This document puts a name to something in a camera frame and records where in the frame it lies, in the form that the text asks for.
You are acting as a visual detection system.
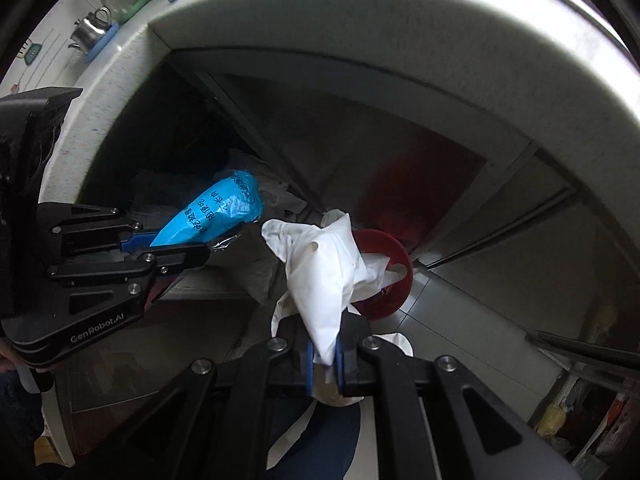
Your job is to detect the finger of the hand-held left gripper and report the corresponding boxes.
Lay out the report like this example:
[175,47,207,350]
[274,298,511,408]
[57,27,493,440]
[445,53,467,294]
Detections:
[39,203,166,254]
[46,243,212,282]

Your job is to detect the blue tissue pack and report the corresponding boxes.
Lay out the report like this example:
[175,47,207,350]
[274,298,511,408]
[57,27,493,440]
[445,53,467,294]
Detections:
[150,170,263,248]

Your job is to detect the steel teapot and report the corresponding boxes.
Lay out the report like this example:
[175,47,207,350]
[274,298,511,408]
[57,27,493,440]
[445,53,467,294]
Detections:
[67,6,112,53]

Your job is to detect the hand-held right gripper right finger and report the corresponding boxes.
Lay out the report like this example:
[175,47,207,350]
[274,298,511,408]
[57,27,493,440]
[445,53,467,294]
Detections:
[336,311,583,480]

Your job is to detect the red plastic bin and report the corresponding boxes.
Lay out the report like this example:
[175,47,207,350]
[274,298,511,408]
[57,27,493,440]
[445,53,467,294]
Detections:
[352,228,414,321]

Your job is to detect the blue jeans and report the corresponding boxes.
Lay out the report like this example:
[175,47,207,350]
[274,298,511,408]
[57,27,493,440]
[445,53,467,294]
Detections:
[265,400,373,480]

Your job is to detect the white rubber glove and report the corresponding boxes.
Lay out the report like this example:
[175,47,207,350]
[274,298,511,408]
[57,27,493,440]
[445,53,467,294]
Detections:
[261,208,416,468]

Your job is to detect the yellow plastic item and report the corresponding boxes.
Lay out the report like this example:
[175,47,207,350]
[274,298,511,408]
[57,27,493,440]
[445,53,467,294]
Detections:
[535,402,566,436]

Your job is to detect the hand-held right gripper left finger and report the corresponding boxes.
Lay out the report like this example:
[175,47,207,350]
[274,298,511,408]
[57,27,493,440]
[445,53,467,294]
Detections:
[70,320,317,480]

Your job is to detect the green plastic tray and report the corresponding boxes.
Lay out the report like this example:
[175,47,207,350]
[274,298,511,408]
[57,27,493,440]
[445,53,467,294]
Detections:
[112,0,156,26]

